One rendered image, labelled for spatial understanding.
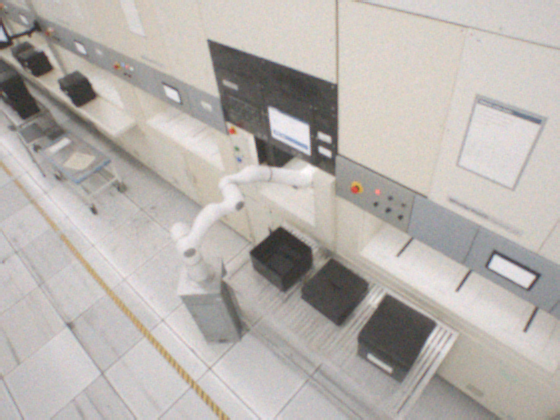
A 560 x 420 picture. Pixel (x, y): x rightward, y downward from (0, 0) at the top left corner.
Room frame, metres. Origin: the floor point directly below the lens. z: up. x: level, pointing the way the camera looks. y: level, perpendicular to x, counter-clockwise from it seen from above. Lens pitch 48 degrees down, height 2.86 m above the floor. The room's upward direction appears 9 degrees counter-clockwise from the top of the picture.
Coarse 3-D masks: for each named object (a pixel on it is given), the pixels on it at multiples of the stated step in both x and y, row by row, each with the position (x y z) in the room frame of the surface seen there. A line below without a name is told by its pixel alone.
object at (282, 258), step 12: (276, 228) 1.59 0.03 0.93; (264, 240) 1.52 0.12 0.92; (276, 240) 1.58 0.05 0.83; (288, 240) 1.56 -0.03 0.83; (300, 240) 1.47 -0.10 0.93; (252, 252) 1.45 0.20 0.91; (264, 252) 1.51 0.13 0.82; (276, 252) 1.53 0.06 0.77; (288, 252) 1.51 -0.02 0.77; (300, 252) 1.48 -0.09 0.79; (264, 264) 1.45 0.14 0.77; (276, 264) 1.44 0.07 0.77; (288, 264) 1.42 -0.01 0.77; (300, 264) 1.33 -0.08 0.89; (312, 264) 1.39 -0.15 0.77; (264, 276) 1.35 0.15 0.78; (276, 276) 1.25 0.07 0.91; (288, 276) 1.26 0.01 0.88; (300, 276) 1.32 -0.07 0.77
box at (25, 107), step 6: (24, 96) 4.39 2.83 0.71; (30, 96) 4.42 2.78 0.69; (12, 102) 4.30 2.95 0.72; (18, 102) 4.32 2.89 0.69; (24, 102) 4.36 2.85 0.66; (30, 102) 4.39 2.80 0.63; (12, 108) 4.30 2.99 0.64; (18, 108) 4.29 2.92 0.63; (24, 108) 4.33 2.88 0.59; (30, 108) 4.37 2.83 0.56; (36, 108) 4.41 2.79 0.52; (18, 114) 4.31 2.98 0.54; (24, 114) 4.31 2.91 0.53; (30, 114) 4.35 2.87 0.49
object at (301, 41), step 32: (224, 0) 1.98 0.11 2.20; (256, 0) 1.81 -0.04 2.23; (288, 0) 1.66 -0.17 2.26; (320, 0) 1.54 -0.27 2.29; (224, 32) 2.02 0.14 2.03; (256, 32) 1.83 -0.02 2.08; (288, 32) 1.67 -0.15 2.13; (320, 32) 1.54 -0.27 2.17; (288, 64) 1.69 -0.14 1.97; (320, 64) 1.54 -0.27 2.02
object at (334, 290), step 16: (320, 272) 1.27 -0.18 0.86; (336, 272) 1.25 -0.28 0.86; (352, 272) 1.23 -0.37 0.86; (304, 288) 1.18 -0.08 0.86; (320, 288) 1.16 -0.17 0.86; (336, 288) 1.14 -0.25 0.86; (352, 288) 1.13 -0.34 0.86; (320, 304) 1.06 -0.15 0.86; (336, 304) 1.04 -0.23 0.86; (352, 304) 1.04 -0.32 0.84; (336, 320) 0.97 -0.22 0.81
